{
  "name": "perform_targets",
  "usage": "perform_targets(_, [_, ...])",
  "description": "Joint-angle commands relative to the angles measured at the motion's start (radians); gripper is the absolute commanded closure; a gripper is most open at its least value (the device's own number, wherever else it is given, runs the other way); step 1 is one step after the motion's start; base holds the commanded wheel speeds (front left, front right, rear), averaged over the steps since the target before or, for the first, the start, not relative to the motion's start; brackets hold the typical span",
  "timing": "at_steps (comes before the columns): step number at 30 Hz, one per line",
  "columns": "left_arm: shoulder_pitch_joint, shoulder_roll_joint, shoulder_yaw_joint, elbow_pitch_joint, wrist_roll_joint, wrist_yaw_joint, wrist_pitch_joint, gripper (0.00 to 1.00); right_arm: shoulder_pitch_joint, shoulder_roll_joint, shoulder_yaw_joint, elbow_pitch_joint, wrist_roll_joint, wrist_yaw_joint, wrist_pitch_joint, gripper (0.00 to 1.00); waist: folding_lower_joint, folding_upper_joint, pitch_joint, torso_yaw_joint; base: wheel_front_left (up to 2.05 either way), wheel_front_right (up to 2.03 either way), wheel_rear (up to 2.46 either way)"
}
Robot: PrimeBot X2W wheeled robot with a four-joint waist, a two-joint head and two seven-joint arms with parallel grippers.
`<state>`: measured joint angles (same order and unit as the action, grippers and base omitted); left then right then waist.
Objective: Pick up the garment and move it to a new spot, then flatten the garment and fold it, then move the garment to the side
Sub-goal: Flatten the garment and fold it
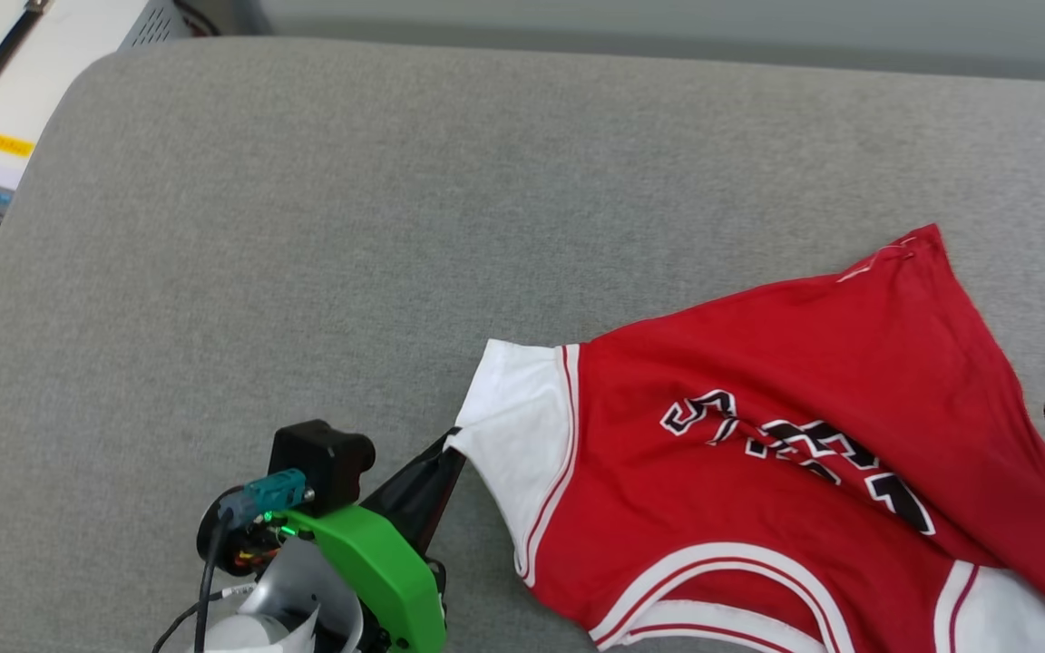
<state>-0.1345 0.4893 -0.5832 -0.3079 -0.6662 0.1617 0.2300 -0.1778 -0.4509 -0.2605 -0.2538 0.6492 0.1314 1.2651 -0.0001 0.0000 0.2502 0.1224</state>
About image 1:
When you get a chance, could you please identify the white box appliance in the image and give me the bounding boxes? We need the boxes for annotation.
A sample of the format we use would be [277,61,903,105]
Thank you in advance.
[0,0,192,225]

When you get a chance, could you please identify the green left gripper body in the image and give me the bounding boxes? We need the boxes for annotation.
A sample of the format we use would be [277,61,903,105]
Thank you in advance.
[282,504,447,653]

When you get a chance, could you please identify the black left camera cable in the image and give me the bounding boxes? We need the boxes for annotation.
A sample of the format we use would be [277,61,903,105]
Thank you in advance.
[152,521,233,653]

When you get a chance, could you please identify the red basketball jersey white trim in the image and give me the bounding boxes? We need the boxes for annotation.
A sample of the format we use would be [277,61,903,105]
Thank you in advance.
[445,224,1045,653]

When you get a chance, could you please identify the teal left camera connector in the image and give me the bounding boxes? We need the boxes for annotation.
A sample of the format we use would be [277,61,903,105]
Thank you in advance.
[219,469,315,527]

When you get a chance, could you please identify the black strap handle metal ends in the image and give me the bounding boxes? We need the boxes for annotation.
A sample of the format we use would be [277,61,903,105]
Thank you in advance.
[0,0,52,114]

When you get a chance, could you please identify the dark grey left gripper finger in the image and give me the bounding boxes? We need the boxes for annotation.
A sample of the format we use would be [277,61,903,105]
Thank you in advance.
[391,441,468,556]
[364,430,460,509]

